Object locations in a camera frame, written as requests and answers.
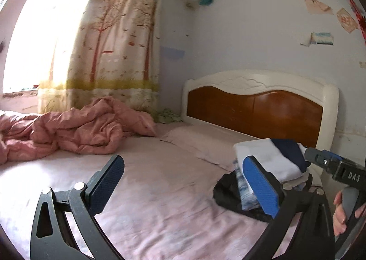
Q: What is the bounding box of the person's right hand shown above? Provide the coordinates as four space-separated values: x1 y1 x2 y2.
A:
333 190 349 237

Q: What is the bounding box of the white and navy baseball jacket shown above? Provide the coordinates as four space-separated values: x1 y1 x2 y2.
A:
233 138 312 183

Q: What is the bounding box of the black padded jacket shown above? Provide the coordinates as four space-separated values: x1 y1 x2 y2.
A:
213 173 275 223

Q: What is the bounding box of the white and wood headboard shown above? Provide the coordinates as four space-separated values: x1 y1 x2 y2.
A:
181 69 339 149

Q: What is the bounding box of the pink wall picture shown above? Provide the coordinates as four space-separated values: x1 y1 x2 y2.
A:
304 0 334 15

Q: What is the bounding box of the tree print curtain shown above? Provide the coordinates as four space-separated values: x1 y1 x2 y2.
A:
37 0 168 115

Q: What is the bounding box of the pink checked quilt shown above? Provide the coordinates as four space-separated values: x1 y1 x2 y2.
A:
0 96 157 165

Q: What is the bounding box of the pink pillow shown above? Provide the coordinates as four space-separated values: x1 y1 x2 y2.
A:
159 126 259 172

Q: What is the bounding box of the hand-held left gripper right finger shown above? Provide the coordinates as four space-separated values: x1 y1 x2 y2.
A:
242 156 335 260

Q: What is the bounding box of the red patterned wall picture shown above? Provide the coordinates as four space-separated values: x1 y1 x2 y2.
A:
336 8 359 33

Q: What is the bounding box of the bright window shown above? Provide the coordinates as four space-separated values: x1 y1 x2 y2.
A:
0 0 95 95

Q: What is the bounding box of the blue wall picture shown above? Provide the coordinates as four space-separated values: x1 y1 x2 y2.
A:
310 31 334 46

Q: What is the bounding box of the blue plaid shirt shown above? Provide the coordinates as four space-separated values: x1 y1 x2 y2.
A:
235 167 313 210

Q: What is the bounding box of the green patterned cloth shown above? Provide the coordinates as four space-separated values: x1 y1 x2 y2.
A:
157 108 183 124

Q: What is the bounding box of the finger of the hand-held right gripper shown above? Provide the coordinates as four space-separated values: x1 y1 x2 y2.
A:
304 147 342 176

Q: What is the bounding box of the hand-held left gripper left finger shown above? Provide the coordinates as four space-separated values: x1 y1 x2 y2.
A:
30 155 125 260

